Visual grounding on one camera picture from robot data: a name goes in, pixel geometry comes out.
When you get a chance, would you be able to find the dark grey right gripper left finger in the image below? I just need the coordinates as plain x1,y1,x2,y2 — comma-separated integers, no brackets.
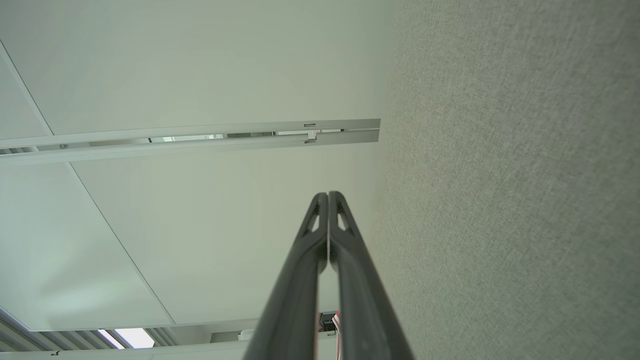
243,191,329,360

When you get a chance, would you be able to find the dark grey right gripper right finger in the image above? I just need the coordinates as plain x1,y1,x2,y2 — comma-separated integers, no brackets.
328,190,415,360

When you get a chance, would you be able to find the bright ceiling light panel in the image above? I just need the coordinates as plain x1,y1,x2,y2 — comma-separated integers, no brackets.
97,327,156,350

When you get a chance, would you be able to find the black connector with red wires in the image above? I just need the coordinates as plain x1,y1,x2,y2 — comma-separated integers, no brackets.
319,311,343,360

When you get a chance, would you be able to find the grey aluminium frame post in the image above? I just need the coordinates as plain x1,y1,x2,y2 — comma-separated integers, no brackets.
0,118,382,166

